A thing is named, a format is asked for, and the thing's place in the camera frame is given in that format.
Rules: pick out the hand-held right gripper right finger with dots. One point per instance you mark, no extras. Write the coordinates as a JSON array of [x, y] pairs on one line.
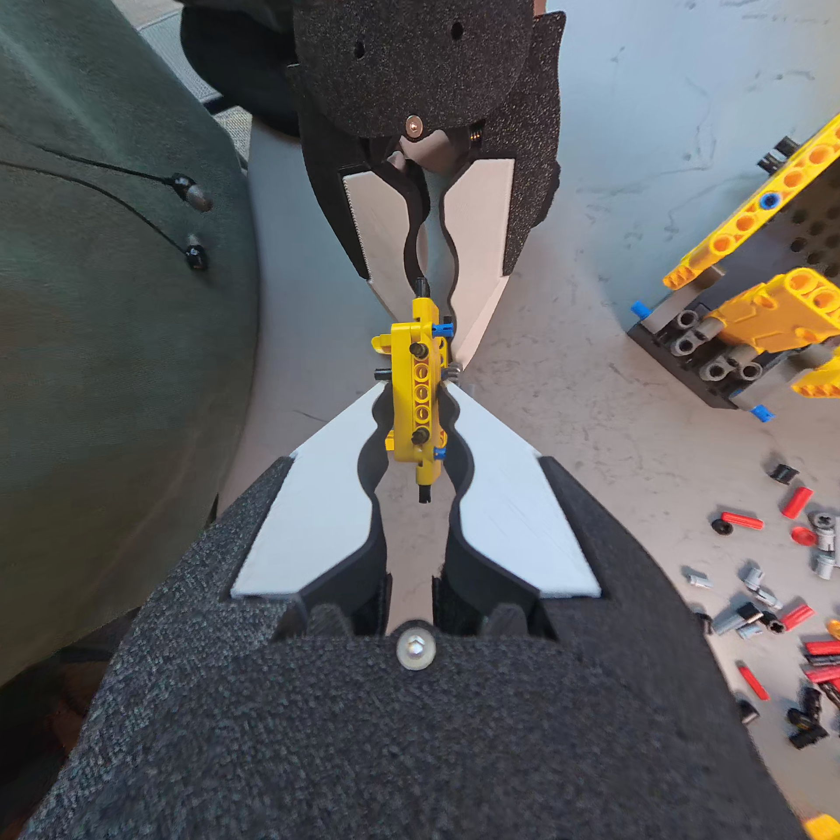
[[518, 525]]

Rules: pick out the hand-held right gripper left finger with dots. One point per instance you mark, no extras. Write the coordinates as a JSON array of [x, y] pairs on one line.
[[302, 525]]

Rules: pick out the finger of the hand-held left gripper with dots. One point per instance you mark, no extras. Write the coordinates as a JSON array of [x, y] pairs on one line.
[[380, 223], [482, 223]]

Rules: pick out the yellow lego panel with pins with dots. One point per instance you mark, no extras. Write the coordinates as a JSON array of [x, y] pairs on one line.
[[400, 394]]

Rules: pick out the pile of small lego pins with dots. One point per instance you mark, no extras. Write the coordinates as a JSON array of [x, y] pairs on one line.
[[787, 617]]

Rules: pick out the yellow lego robot body model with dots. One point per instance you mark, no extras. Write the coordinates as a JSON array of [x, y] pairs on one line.
[[774, 308]]

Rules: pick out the person's dark trouser leg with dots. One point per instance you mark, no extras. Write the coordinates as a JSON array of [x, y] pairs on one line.
[[243, 59]]

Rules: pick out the yellow plastic bin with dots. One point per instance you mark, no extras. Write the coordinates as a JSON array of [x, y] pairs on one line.
[[823, 828]]

